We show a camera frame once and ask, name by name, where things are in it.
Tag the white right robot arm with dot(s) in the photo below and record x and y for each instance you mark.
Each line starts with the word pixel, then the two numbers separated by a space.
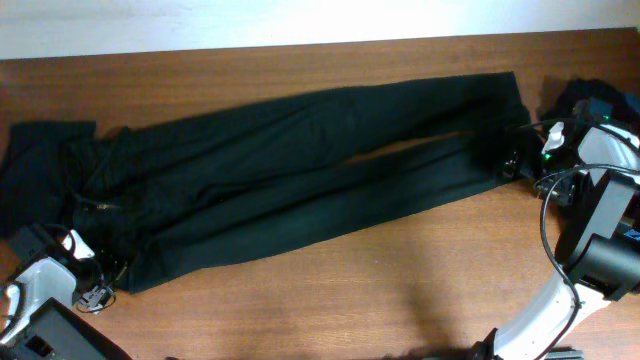
pixel 585 168

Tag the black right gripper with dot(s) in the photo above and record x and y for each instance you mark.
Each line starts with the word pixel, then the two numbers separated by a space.
pixel 530 169

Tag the black trousers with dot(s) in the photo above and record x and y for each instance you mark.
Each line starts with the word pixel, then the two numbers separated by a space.
pixel 264 179

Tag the black garment right pile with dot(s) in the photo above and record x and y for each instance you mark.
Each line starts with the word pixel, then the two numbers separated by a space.
pixel 622 106

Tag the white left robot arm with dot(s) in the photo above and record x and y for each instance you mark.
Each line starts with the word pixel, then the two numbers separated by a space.
pixel 58 278

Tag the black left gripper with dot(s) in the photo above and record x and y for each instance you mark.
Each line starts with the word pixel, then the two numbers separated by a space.
pixel 93 303

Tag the black base bracket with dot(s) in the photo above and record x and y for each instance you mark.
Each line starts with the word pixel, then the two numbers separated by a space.
pixel 466 354

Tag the black folded garment left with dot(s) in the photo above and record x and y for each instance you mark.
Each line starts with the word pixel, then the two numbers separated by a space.
pixel 33 186

